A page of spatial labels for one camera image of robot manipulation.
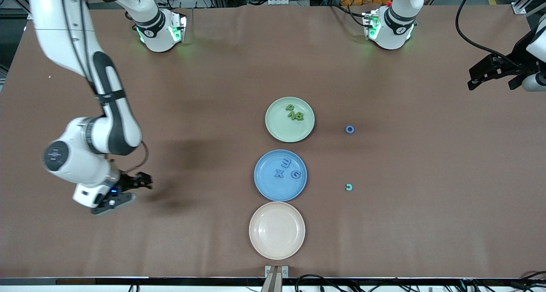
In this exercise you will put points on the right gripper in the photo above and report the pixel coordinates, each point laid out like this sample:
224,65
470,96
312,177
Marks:
126,182

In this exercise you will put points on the blue letter O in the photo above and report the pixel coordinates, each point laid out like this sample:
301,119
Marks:
347,129

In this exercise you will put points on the green letter P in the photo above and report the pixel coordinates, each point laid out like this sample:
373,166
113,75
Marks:
290,109

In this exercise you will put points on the green letter N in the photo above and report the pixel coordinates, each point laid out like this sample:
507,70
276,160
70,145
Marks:
292,116

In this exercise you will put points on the blue plate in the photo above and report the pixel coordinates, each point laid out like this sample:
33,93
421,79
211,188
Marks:
273,189

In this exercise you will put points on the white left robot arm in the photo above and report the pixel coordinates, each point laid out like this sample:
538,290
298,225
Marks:
392,31

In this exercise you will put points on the metal table bracket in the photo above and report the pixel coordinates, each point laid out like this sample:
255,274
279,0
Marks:
276,279

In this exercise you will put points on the blue letter X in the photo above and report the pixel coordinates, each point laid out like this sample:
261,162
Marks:
279,174

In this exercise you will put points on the blue letter G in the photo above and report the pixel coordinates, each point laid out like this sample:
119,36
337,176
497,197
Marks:
293,175

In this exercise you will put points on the silver aluminium frame bar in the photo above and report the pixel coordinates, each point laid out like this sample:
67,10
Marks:
17,1
529,1

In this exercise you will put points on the pale green plate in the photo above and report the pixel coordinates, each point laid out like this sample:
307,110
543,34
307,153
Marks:
286,132

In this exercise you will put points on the brown table cover sheet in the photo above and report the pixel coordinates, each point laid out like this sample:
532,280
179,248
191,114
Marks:
213,91

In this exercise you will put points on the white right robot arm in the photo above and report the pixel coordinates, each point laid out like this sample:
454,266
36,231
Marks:
119,129

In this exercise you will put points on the beige plate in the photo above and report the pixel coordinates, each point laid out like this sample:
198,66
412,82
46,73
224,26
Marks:
277,230

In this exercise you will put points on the long white power strip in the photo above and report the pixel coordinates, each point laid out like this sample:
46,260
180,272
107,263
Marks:
290,1

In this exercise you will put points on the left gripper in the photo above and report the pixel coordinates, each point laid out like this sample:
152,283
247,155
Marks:
515,58

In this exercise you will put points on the green letter B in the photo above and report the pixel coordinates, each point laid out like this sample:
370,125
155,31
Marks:
300,115

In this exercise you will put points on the blue letter E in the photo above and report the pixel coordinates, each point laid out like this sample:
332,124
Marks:
286,162

